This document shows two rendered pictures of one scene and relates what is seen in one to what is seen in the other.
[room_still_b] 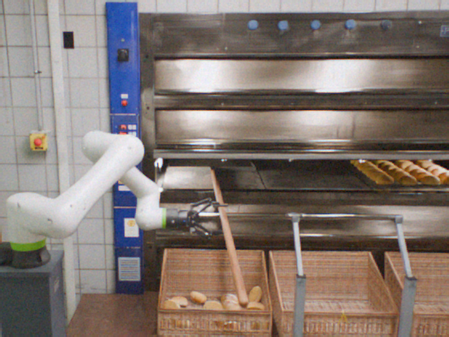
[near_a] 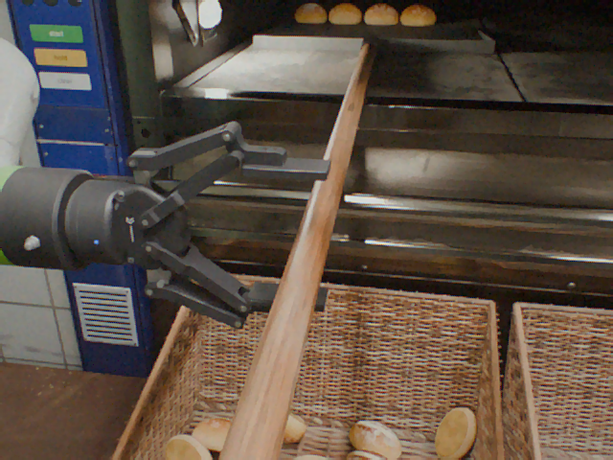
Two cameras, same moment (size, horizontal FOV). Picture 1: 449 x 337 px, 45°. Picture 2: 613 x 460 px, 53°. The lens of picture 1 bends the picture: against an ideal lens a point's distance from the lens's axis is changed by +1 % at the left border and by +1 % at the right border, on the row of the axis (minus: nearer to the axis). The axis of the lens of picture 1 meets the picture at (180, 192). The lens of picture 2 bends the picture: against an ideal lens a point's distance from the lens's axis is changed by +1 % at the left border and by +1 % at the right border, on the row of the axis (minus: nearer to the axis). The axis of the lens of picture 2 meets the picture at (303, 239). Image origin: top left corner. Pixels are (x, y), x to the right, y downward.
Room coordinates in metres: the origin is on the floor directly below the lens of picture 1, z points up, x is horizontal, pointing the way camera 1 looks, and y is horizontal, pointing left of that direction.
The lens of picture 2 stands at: (1.85, -0.26, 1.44)
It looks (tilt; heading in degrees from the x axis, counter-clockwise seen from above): 27 degrees down; 8
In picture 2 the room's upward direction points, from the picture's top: straight up
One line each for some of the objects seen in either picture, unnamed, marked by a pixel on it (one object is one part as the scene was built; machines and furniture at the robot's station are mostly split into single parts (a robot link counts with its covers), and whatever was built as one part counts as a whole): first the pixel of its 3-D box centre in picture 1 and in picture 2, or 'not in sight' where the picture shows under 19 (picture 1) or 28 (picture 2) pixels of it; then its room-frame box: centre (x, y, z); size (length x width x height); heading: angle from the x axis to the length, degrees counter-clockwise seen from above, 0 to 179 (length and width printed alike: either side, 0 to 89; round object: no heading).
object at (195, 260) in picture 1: (213, 290); (316, 431); (2.58, -0.17, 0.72); 0.56 x 0.49 x 0.28; 87
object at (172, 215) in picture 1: (172, 217); (60, 217); (2.32, 0.03, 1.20); 0.12 x 0.06 x 0.09; 179
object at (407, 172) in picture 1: (402, 168); not in sight; (3.25, -1.36, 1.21); 0.61 x 0.48 x 0.06; 178
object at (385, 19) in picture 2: not in sight; (381, 13); (3.75, -0.21, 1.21); 0.10 x 0.07 x 0.05; 89
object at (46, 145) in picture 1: (40, 140); not in sight; (2.83, 0.74, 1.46); 0.10 x 0.07 x 0.10; 88
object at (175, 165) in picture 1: (210, 163); (374, 32); (3.49, -0.20, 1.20); 0.55 x 0.36 x 0.03; 90
